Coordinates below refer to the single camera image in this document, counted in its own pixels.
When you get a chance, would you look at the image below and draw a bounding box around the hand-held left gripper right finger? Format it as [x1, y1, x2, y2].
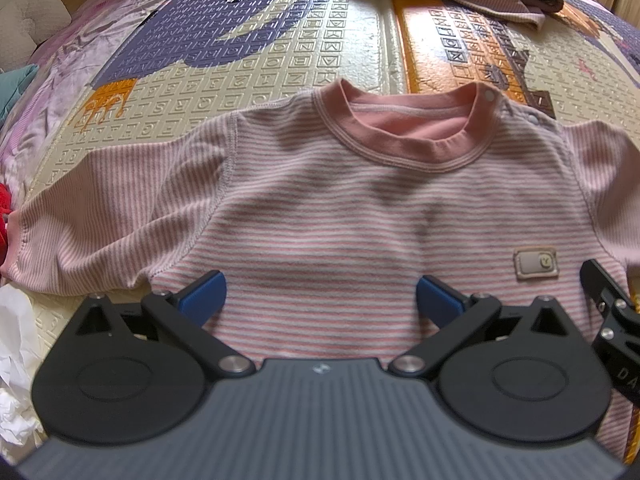
[389, 275, 573, 378]

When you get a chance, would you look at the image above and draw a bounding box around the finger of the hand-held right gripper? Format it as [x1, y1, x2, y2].
[580, 259, 640, 348]

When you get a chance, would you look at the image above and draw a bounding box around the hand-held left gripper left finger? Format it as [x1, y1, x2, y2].
[75, 269, 256, 379]

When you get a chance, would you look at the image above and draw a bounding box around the pink striped top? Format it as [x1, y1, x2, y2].
[0, 79, 640, 461]

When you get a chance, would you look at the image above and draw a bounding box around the red cloth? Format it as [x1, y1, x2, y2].
[0, 182, 13, 266]

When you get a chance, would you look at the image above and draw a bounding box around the pink floral bed sheet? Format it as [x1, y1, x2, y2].
[0, 0, 211, 201]

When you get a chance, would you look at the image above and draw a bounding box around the teal pillow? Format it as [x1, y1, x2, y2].
[0, 64, 40, 116]

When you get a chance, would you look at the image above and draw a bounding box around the beige striped garment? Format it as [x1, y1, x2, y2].
[380, 0, 546, 31]

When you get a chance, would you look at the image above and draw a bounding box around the white pillow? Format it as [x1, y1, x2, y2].
[0, 0, 71, 58]

